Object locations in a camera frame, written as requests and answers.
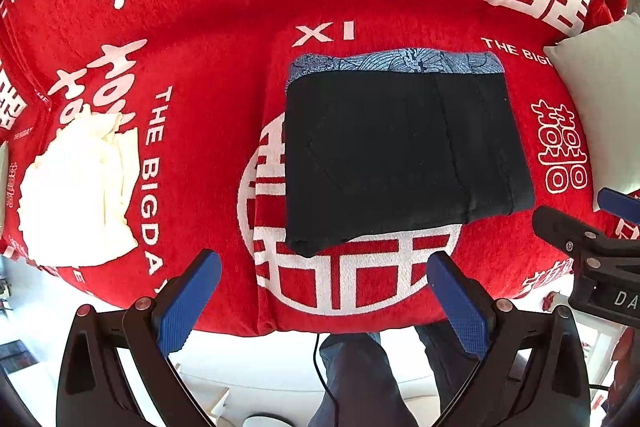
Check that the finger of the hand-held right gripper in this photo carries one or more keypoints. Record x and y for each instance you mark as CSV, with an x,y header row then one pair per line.
x,y
620,203
555,224

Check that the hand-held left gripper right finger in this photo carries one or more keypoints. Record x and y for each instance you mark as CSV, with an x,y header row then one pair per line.
x,y
457,302

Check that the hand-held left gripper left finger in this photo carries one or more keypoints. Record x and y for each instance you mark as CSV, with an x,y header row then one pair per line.
x,y
185,302

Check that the black pants with blue waistband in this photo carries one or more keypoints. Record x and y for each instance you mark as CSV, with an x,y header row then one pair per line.
x,y
400,157

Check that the person's right leg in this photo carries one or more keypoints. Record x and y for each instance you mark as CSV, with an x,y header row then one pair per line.
x,y
445,367

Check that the white pillow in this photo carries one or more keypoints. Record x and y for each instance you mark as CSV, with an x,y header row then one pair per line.
x,y
600,107

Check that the white round object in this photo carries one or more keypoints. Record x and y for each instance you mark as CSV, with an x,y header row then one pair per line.
x,y
270,421

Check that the cream crumpled cloth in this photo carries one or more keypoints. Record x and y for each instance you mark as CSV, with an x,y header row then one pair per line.
x,y
75,202

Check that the red printed blanket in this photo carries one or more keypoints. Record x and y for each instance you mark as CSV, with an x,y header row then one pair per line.
x,y
210,32

